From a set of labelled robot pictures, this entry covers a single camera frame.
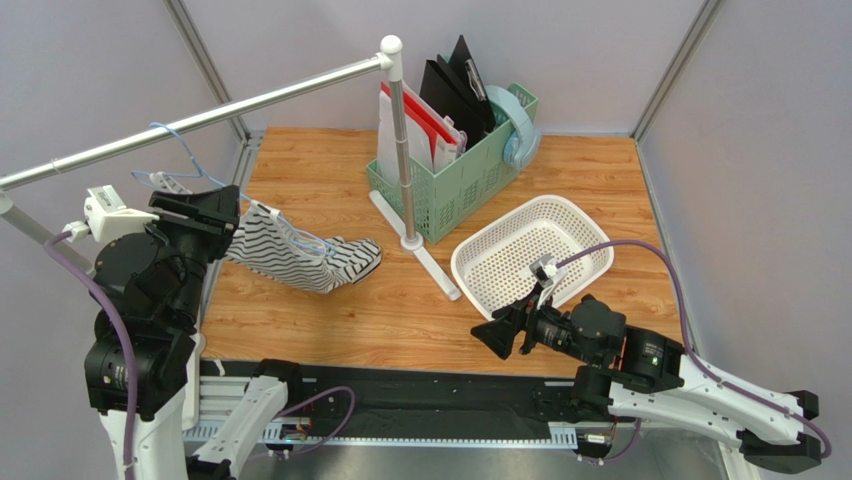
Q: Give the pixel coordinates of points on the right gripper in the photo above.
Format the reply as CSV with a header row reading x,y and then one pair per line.
x,y
524,327

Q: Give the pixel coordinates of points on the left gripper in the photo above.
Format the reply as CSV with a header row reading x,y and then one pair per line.
x,y
210,204

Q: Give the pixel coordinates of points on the black white striped tank top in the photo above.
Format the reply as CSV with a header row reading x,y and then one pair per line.
x,y
266,244

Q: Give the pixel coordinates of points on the blue wire hanger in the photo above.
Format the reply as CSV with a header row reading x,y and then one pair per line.
x,y
200,166

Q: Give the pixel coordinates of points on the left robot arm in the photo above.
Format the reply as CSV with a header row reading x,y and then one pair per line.
x,y
148,281

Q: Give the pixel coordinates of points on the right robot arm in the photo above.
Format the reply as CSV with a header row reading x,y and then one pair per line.
x,y
631,372

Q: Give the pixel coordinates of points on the white perforated plastic basket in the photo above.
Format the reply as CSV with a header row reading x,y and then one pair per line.
x,y
492,267

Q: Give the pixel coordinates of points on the green plastic file basket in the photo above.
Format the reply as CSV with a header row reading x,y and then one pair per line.
x,y
443,200

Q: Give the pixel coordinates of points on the white document folder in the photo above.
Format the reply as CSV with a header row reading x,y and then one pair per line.
x,y
418,144

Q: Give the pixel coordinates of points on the red folder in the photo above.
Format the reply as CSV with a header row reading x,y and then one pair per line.
x,y
434,125

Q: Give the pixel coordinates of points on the silver clothes rack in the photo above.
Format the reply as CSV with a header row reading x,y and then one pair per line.
x,y
389,60

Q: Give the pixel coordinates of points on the black folder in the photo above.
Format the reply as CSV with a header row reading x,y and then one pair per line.
x,y
442,90

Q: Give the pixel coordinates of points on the black clipboard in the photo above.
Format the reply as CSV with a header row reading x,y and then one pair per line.
x,y
462,75

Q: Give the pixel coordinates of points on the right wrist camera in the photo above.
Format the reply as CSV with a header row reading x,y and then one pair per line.
x,y
548,275

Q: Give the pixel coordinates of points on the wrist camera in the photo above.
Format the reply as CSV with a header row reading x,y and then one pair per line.
x,y
107,217
548,275

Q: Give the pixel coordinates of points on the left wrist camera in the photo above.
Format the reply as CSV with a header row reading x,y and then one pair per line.
x,y
107,217

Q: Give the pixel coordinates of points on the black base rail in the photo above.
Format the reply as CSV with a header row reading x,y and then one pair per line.
x,y
377,407

